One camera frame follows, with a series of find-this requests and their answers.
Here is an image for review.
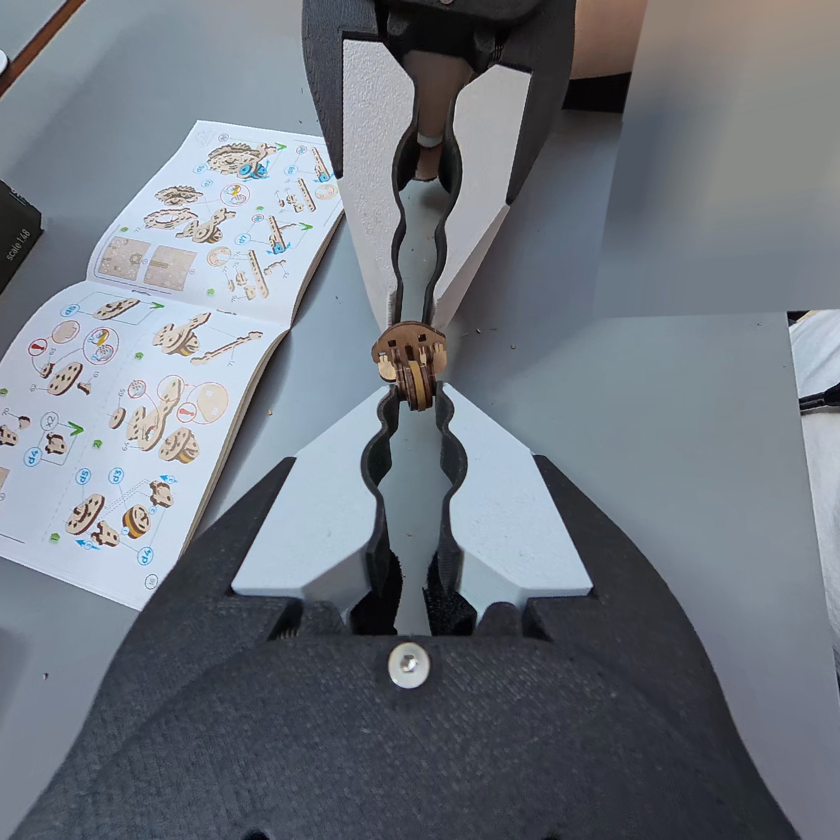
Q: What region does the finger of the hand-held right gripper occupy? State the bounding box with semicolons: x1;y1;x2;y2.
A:
423;64;534;329
340;34;424;329

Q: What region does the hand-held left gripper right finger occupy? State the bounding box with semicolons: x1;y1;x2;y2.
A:
433;383;595;616

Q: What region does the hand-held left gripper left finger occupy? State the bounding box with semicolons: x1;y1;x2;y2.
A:
231;386;403;618

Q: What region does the small wooden model assembly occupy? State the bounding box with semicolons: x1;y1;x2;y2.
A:
371;319;449;413

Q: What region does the person's right forearm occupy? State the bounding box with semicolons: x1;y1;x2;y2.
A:
567;0;648;84

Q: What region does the person's right hand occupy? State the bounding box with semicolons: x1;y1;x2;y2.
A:
415;56;475;182

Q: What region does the illustrated assembly instruction booklet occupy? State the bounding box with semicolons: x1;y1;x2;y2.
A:
0;119;346;611

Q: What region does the person's white garment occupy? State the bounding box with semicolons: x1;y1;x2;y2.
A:
787;308;840;686

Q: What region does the black cardboard box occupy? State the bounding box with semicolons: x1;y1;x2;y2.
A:
0;178;47;296

